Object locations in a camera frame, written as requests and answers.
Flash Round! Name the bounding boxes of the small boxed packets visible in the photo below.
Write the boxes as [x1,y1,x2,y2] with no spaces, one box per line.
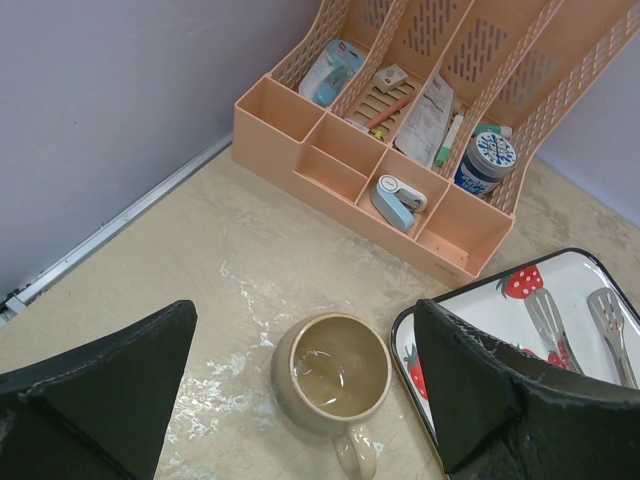
[372,64,408,93]

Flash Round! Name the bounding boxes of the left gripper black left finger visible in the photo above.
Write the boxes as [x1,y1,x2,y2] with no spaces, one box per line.
[1,300,197,479]

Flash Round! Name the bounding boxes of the orange pencil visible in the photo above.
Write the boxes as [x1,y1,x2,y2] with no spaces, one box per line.
[365,92,416,129]

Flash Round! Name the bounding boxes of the white sachet packet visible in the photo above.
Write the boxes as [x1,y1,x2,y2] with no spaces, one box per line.
[394,73,455,168]

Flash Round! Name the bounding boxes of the pink desk organizer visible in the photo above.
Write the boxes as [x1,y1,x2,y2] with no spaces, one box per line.
[232,1,639,286]

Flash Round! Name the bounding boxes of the blue white round tin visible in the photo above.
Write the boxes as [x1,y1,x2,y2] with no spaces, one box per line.
[454,132,518,197]

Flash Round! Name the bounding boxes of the white strawberry tray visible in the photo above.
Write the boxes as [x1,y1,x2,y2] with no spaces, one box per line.
[389,248,640,451]

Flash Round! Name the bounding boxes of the metal serving tongs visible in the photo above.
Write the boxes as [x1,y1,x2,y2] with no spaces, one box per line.
[524,287,639,390]

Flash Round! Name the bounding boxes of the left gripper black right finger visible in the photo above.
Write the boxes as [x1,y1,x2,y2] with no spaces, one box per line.
[414,299,639,479]

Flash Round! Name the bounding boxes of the blue white pouch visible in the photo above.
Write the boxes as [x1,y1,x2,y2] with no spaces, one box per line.
[298,40,366,108]

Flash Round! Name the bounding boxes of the beige ceramic mug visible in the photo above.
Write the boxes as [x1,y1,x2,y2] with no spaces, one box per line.
[270,313,392,479]

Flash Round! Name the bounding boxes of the green white marker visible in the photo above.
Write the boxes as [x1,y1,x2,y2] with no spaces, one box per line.
[434,113,464,168]

